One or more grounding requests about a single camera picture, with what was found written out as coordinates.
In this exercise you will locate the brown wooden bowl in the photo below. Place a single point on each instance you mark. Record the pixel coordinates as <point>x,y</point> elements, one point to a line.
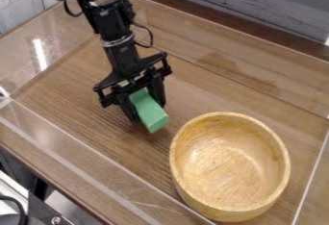
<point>231,166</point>

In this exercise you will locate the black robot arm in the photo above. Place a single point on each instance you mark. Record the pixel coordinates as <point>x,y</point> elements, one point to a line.
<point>112,18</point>

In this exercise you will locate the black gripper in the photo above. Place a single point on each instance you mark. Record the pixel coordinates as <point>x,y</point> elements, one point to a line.
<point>133,73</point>

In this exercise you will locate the green rectangular block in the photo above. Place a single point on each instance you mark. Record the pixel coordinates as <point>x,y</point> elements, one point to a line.
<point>153,115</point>

